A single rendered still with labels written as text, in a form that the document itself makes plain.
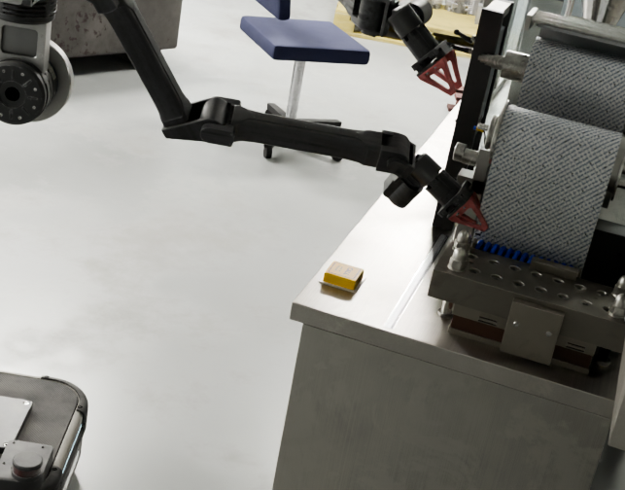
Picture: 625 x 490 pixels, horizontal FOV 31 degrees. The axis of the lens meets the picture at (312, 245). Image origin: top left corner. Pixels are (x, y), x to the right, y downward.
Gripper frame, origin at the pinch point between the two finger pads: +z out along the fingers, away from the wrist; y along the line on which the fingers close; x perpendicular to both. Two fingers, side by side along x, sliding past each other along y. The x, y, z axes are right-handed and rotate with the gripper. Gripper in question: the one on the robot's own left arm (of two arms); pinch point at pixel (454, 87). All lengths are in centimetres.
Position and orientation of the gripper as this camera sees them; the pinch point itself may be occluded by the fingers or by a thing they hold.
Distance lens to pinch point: 240.9
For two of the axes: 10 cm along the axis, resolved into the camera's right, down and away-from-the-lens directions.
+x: 7.2, -5.0, -4.8
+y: -3.4, 3.5, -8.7
